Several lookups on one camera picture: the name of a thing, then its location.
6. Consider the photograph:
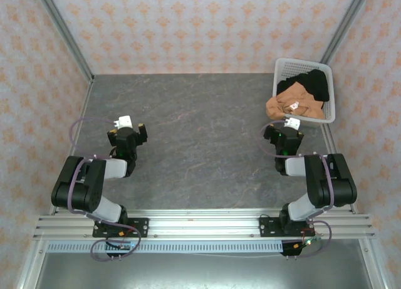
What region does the orange printed t-shirt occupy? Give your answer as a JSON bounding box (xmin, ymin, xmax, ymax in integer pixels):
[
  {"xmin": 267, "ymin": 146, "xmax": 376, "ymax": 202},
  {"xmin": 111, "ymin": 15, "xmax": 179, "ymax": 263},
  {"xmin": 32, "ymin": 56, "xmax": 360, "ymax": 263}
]
[{"xmin": 265, "ymin": 81, "xmax": 326, "ymax": 121}]

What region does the black t-shirt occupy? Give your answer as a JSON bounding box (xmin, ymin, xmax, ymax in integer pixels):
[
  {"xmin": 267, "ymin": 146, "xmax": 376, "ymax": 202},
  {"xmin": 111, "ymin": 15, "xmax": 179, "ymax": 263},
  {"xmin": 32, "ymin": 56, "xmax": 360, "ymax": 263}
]
[{"xmin": 276, "ymin": 68, "xmax": 330, "ymax": 103}]

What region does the white plastic laundry basket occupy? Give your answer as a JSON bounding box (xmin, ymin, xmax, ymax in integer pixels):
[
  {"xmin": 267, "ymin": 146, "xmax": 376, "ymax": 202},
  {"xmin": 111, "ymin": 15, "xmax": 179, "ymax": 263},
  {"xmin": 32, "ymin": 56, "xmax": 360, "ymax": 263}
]
[{"xmin": 271, "ymin": 57, "xmax": 336, "ymax": 124}]

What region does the grey metal sheet panel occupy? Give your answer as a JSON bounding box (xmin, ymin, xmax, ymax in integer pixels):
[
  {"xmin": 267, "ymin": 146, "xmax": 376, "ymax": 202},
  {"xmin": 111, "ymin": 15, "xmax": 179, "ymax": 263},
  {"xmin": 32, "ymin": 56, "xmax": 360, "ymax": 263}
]
[{"xmin": 33, "ymin": 253, "xmax": 375, "ymax": 289}]

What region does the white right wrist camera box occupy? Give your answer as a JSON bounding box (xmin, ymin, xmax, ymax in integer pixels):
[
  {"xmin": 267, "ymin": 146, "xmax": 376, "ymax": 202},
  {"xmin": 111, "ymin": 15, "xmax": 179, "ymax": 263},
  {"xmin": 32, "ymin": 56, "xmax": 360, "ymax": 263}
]
[{"xmin": 283, "ymin": 117, "xmax": 301, "ymax": 130}]

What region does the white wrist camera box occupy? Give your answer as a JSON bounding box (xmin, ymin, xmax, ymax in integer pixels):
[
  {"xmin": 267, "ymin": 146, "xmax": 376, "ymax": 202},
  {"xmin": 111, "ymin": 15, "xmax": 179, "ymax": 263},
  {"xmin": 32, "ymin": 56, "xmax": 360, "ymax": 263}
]
[
  {"xmin": 283, "ymin": 117, "xmax": 301, "ymax": 130},
  {"xmin": 113, "ymin": 114, "xmax": 134, "ymax": 130}
]

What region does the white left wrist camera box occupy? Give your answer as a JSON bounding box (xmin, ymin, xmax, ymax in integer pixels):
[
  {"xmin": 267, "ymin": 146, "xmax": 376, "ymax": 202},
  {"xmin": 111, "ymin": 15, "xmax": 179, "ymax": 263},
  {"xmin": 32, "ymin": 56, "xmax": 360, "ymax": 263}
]
[{"xmin": 113, "ymin": 114, "xmax": 134, "ymax": 130}]

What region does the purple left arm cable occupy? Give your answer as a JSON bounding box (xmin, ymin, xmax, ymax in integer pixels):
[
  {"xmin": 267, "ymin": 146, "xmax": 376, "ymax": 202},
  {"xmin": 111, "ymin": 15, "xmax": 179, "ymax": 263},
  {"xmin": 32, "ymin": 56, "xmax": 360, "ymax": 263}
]
[{"xmin": 68, "ymin": 117, "xmax": 142, "ymax": 262}]

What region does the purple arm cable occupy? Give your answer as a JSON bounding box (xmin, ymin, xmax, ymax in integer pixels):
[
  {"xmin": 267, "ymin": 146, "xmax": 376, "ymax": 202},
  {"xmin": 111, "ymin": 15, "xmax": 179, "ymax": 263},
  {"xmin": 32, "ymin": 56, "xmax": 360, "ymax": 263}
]
[
  {"xmin": 259, "ymin": 120, "xmax": 333, "ymax": 258},
  {"xmin": 68, "ymin": 117, "xmax": 142, "ymax": 262}
]

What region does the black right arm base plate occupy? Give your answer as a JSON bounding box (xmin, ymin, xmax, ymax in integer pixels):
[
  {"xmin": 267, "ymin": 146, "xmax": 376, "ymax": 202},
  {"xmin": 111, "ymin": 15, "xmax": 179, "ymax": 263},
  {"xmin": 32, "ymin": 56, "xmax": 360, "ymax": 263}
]
[{"xmin": 259, "ymin": 216, "xmax": 316, "ymax": 239}]

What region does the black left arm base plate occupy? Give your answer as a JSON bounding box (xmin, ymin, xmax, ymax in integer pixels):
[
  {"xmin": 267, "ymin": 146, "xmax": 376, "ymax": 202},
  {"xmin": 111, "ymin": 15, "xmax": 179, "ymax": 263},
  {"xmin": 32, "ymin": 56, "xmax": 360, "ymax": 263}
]
[{"xmin": 92, "ymin": 217, "xmax": 150, "ymax": 239}]

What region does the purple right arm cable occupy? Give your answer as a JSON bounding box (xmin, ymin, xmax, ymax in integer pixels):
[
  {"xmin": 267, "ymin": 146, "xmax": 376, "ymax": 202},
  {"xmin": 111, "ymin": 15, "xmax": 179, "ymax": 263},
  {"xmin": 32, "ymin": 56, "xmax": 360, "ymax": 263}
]
[{"xmin": 259, "ymin": 120, "xmax": 333, "ymax": 258}]

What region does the aluminium mounting rail beam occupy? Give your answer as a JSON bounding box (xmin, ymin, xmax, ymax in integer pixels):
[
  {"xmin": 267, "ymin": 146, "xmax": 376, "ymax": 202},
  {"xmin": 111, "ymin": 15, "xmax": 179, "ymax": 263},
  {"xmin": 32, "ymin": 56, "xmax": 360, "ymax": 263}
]
[{"xmin": 32, "ymin": 208, "xmax": 377, "ymax": 241}]

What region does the aluminium frame post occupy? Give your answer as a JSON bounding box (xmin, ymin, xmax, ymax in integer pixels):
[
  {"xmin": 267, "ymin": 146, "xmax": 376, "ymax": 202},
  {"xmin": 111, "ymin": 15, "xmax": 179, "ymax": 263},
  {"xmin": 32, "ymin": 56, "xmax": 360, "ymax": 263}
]
[
  {"xmin": 319, "ymin": 0, "xmax": 374, "ymax": 66},
  {"xmin": 32, "ymin": 0, "xmax": 95, "ymax": 83}
]

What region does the grey slotted cable duct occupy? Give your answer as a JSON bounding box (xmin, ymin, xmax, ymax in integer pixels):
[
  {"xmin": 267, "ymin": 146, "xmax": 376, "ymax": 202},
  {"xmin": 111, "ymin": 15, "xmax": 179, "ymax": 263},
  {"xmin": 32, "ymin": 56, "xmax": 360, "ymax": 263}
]
[{"xmin": 46, "ymin": 241, "xmax": 284, "ymax": 254}]

